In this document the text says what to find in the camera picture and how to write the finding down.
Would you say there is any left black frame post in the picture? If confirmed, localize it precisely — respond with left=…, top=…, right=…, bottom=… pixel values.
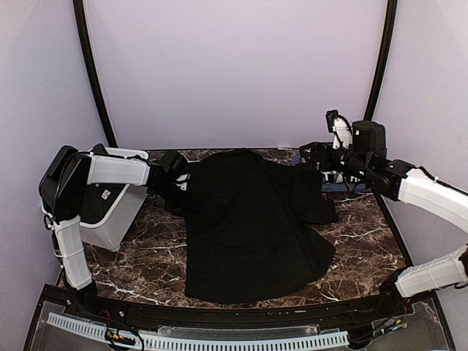
left=72, top=0, right=118, bottom=147

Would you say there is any black long sleeve shirt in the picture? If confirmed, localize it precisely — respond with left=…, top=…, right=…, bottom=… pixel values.
left=182, top=149, right=338, bottom=304

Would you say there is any black frame post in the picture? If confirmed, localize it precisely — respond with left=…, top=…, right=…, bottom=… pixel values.
left=363, top=0, right=398, bottom=121
left=72, top=0, right=118, bottom=147

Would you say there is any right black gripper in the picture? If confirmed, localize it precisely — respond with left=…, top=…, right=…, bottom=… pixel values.
left=300, top=141, right=371, bottom=181

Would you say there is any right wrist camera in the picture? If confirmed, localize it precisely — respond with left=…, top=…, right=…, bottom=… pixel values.
left=325, top=110, right=352, bottom=149

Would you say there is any white slotted cable duct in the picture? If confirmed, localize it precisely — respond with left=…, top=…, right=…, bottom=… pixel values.
left=46, top=312, right=350, bottom=350

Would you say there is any black curved table rail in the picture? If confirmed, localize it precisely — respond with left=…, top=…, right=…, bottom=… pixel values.
left=39, top=284, right=418, bottom=332

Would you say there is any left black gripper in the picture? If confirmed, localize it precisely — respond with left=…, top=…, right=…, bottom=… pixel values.
left=152, top=179, right=201, bottom=215

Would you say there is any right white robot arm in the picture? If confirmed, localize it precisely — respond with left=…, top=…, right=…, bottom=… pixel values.
left=300, top=116, right=467, bottom=317

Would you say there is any blue checked folded shirt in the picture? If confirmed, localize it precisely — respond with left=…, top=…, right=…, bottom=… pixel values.
left=293, top=155, right=372, bottom=193

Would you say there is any right black frame post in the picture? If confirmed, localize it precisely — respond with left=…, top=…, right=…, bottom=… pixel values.
left=363, top=0, right=398, bottom=121

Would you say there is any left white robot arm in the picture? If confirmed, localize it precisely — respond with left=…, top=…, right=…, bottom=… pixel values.
left=39, top=144, right=189, bottom=290

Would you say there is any black white plaid shirt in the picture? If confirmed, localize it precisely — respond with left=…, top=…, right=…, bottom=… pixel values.
left=322, top=170, right=362, bottom=184

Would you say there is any white plastic bin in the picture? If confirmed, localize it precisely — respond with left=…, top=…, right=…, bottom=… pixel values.
left=42, top=146, right=149, bottom=253

